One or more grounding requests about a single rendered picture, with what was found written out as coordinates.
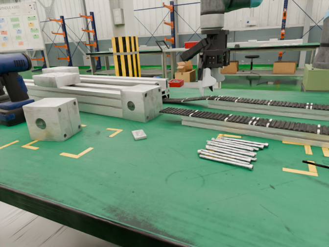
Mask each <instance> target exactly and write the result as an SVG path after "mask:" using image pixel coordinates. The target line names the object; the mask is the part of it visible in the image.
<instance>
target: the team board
mask: <svg viewBox="0 0 329 247"><path fill-rule="evenodd" d="M32 50H43V51H44V55H45V60H46V65H47V68H49V63H48V58H47V52H46V46H45V42H44V37H43V32H42V28H41V23H40V18H39V14H38V9H37V4H36V2H35V1H31V2H18V3H6V4H0V52H15V51H32Z"/></svg>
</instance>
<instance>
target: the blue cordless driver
mask: <svg viewBox="0 0 329 247"><path fill-rule="evenodd" d="M31 67H32V63H31V59H30V58H29V56H28V55H27V54H25V53H14V54H1V55H0V83H1V85H2V86H5V88H6V91H7V93H8V95H9V98H10V100H11V101H8V102H3V103H0V124H2V125H6V126H12V125H16V124H20V123H23V122H26V119H25V115H24V111H23V106H24V105H27V104H30V103H33V102H35V100H34V99H30V98H29V96H28V94H27V91H28V89H27V87H26V84H25V82H24V80H23V77H22V76H21V75H19V74H18V73H19V72H25V71H29V70H30V69H31Z"/></svg>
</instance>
